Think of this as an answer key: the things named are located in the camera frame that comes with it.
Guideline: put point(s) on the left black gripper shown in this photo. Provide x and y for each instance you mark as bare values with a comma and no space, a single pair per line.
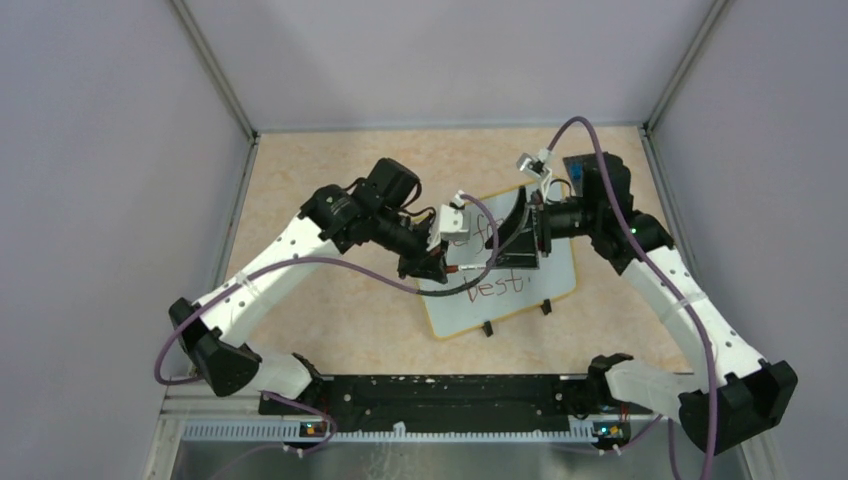
426,263

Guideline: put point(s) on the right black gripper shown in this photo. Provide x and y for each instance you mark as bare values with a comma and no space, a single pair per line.
522,234

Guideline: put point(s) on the yellow framed whiteboard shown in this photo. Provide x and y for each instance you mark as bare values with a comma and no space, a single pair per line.
503,292

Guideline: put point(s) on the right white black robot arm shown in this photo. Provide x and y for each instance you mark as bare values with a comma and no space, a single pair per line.
734,393

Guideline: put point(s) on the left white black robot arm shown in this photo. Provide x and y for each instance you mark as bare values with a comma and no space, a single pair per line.
213,330

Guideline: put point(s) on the blue lego brick on plate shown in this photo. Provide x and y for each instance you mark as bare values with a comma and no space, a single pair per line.
576,171

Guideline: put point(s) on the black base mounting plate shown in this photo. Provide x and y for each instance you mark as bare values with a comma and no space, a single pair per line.
456,403

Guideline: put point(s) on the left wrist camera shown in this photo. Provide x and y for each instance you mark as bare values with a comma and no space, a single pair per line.
452,220

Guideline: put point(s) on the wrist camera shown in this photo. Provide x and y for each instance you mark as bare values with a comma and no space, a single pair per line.
536,166
452,220

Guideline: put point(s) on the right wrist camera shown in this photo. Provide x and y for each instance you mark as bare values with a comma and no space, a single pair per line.
536,166

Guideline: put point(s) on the white cable duct rail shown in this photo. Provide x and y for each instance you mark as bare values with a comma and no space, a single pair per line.
285,431

